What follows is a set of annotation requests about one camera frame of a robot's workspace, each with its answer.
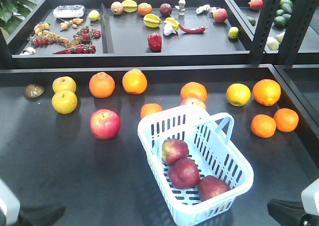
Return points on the cherry tomatoes and chilies pile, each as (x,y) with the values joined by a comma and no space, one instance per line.
(80,43)

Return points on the red peach upper tray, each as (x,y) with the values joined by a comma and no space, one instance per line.
(255,4)

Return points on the small orange right pair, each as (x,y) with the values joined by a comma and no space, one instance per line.
(286,120)

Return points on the red chili pepper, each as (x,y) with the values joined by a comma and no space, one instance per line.
(199,29)

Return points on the black steel shelf post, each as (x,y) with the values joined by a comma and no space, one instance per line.
(262,31)

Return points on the brown mushroom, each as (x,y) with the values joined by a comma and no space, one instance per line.
(33,90)

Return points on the yellow citrus fruit right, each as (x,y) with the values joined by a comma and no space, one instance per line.
(238,94)

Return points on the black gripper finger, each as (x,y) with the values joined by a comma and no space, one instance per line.
(286,213)
(46,215)

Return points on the pale pear upper tray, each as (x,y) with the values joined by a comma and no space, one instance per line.
(272,43)

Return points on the small orange behind basket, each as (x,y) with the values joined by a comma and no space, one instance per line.
(150,108)

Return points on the red apple front bottom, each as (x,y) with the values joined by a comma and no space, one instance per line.
(173,150)

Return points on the small yellow-green lime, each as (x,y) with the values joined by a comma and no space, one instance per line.
(233,32)

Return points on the small orange middle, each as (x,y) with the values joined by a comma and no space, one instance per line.
(263,126)

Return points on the orange back right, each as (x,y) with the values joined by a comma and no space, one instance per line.
(134,82)

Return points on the orange back left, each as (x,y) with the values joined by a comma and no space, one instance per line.
(101,85)

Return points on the potted green plant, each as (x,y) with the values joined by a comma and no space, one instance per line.
(9,21)

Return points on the red apple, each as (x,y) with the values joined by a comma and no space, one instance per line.
(193,101)
(184,174)
(210,186)
(173,150)
(105,124)

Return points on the red bell pepper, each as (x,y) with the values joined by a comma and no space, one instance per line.
(155,41)

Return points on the yellow starfruit front right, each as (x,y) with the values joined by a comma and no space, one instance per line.
(174,23)

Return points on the white garlic cloves left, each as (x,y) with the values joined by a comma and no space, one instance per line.
(28,51)

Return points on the pile of green avocados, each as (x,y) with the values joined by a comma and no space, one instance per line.
(283,13)

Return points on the red pomegranate middle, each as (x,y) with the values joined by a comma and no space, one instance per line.
(220,15)

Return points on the white garlic bulb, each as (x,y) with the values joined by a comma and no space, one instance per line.
(168,29)

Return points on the orange behind apple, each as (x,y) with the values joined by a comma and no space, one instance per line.
(194,90)

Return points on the small yellow lemon back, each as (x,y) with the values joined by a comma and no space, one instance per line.
(94,15)

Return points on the orange front right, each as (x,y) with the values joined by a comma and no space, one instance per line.
(267,92)

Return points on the white mushroom pieces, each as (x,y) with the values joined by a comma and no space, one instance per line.
(206,9)

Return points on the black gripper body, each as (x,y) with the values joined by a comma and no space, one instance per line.
(306,219)

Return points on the white packaged tray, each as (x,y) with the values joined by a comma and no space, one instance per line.
(69,11)

